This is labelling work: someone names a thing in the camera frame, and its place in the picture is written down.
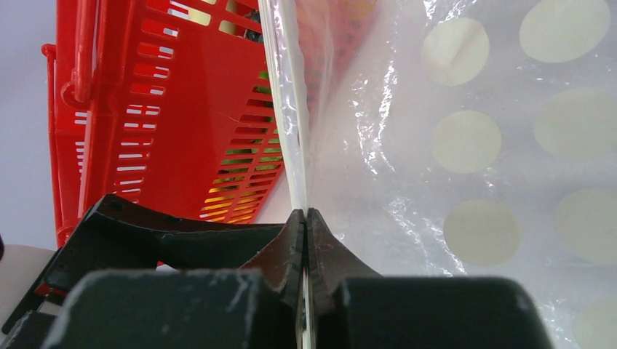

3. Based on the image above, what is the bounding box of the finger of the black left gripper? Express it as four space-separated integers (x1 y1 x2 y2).
0 193 286 349

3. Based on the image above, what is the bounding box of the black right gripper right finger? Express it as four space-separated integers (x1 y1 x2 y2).
306 209 552 348

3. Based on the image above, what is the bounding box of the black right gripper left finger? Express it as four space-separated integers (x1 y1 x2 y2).
41 208 306 349

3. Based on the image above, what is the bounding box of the clear dotted zip top bag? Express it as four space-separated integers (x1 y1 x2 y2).
259 1 616 348

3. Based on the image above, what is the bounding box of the red plastic shopping basket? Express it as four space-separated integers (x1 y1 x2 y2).
41 1 283 245

